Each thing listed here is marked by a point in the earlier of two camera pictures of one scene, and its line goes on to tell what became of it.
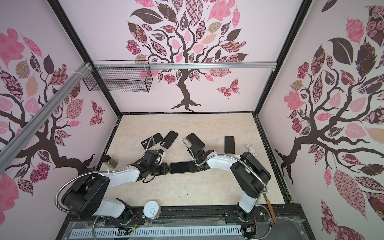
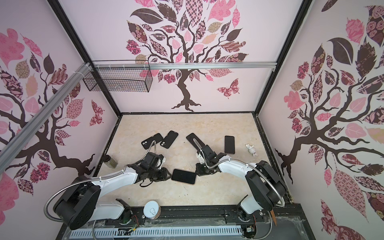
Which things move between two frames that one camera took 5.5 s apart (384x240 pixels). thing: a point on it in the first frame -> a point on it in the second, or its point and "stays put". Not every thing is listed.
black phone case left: (157, 138) stays put
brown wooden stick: (271, 209) stays put
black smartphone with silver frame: (179, 167) -> (183, 176)
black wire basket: (118, 80) stays put
